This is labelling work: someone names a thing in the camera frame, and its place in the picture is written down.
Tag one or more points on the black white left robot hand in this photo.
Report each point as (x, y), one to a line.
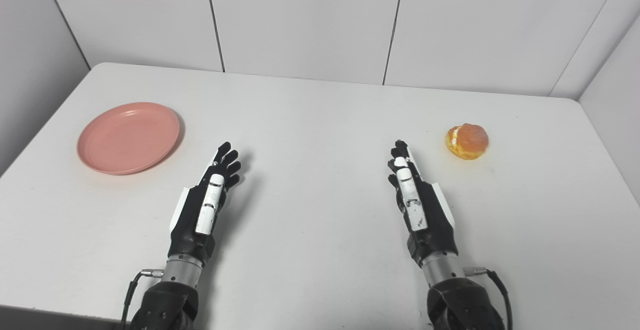
(192, 220)

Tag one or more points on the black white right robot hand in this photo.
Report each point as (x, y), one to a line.
(430, 215)

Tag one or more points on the orange cream puff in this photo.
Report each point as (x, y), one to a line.
(468, 142)

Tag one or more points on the pink round plate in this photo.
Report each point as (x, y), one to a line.
(127, 138)

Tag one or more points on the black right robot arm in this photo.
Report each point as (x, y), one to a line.
(462, 305)

